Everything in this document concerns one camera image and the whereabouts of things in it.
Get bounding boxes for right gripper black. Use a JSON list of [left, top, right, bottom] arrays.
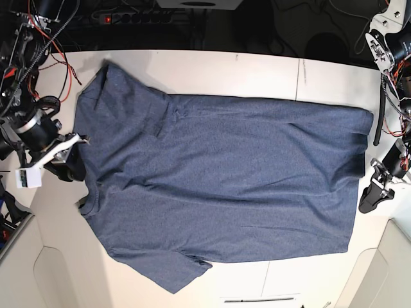
[[10, 110, 89, 182]]

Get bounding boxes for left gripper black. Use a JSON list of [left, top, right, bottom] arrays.
[[358, 139, 410, 214]]

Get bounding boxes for blue grey t-shirt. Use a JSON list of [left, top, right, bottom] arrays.
[[74, 63, 373, 293]]

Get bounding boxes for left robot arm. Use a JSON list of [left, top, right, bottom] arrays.
[[358, 1, 410, 214]]

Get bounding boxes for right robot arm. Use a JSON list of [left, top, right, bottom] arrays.
[[1, 1, 89, 188]]

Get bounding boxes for black round object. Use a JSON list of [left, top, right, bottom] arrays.
[[0, 132, 13, 160]]

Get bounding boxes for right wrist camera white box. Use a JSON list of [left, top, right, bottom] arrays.
[[15, 167, 42, 189]]

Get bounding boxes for white power strip red switch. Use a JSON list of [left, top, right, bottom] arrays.
[[91, 10, 193, 26]]

